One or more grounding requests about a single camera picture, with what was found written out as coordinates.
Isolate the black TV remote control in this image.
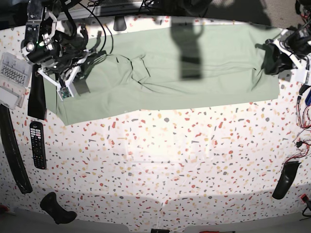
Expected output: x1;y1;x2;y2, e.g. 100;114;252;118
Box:
30;121;47;170

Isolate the black curved handle piece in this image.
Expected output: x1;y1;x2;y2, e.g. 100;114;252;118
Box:
40;192;77;224

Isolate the long black curved strip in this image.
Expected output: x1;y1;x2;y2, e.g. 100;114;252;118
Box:
0;104;33;194

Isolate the light green T-shirt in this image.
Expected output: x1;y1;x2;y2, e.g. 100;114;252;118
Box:
44;24;280;125

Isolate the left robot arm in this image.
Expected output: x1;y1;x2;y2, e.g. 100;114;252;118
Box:
262;0;311;86

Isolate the red and black wire bundle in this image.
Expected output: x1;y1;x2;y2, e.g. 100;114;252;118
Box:
283;96;311;168

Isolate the blue tool right edge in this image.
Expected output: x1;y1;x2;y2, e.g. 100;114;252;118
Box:
305;90;311;106

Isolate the black curved shell right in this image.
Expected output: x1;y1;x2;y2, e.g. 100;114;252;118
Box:
272;161;300;200

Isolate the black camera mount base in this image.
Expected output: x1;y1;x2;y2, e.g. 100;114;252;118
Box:
113;16;127;32

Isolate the red clamp tool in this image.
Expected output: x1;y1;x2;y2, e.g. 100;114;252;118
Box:
300;194;311;209

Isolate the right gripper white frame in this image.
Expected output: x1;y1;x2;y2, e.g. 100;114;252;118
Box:
37;49;90;100

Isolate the clear plastic screw box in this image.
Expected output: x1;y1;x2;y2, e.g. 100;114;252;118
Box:
0;52;32;110

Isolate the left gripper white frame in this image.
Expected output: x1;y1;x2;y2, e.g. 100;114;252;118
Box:
262;30;311;85

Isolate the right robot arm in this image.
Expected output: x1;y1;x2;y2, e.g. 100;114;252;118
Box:
21;0;91;100

